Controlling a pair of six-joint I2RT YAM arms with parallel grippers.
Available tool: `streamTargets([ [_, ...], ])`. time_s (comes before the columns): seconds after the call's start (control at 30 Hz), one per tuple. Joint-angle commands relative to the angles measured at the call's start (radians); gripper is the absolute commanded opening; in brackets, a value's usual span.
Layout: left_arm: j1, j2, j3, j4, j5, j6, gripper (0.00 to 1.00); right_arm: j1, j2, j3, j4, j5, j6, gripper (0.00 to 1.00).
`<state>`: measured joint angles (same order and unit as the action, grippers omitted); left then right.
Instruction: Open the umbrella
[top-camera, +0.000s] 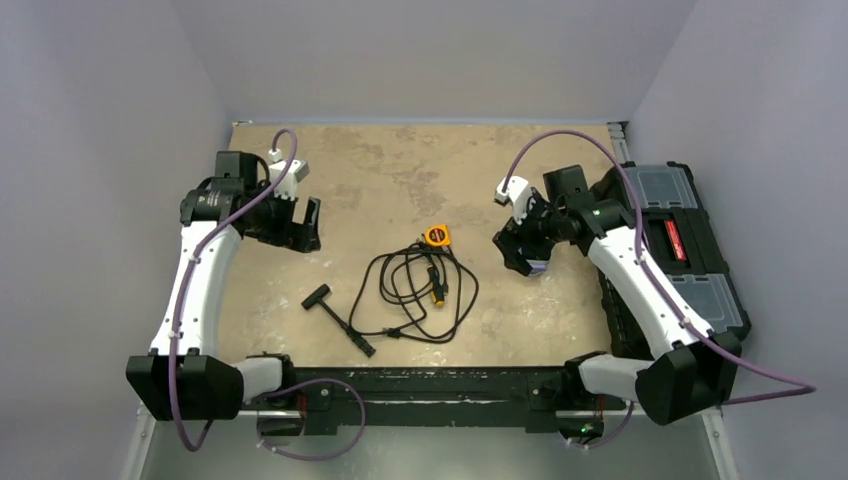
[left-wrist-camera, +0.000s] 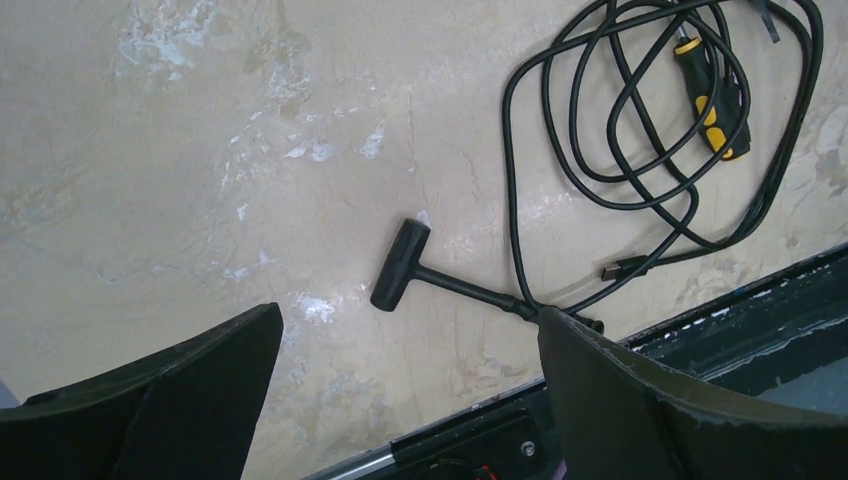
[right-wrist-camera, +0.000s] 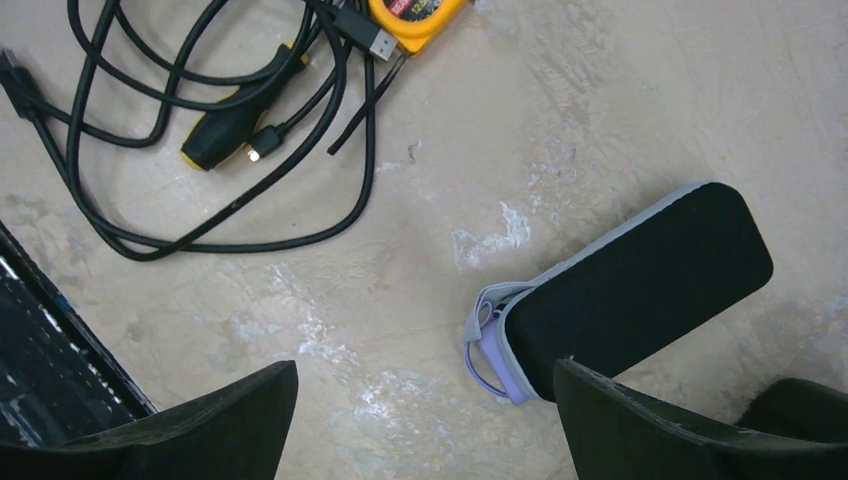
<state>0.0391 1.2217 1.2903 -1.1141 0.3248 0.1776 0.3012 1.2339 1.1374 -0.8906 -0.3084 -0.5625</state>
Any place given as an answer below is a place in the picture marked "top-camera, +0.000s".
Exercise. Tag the black plastic toolbox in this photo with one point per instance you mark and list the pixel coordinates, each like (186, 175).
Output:
(682, 242)

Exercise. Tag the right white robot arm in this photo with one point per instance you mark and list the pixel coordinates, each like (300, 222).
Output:
(692, 367)

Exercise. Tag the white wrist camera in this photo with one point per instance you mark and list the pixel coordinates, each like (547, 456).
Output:
(286, 175)
(516, 192)

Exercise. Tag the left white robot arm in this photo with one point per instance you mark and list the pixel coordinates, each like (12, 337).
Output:
(181, 374)

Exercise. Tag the black T-handle tool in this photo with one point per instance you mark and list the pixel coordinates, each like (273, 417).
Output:
(318, 298)

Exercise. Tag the yellow black screwdriver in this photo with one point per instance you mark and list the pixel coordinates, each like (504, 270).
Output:
(437, 291)

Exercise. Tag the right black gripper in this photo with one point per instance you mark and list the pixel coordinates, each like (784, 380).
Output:
(525, 234)

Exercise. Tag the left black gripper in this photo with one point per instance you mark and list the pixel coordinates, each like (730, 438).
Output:
(284, 221)

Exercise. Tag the yellow tape measure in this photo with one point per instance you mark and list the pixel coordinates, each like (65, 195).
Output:
(437, 236)

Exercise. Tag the black grey umbrella case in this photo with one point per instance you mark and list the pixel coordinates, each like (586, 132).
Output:
(537, 267)

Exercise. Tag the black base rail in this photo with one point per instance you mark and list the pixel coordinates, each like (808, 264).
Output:
(530, 398)

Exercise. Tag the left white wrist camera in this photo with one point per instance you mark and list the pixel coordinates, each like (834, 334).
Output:
(286, 175)

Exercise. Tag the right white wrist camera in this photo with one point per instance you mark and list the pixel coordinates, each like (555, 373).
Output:
(516, 192)

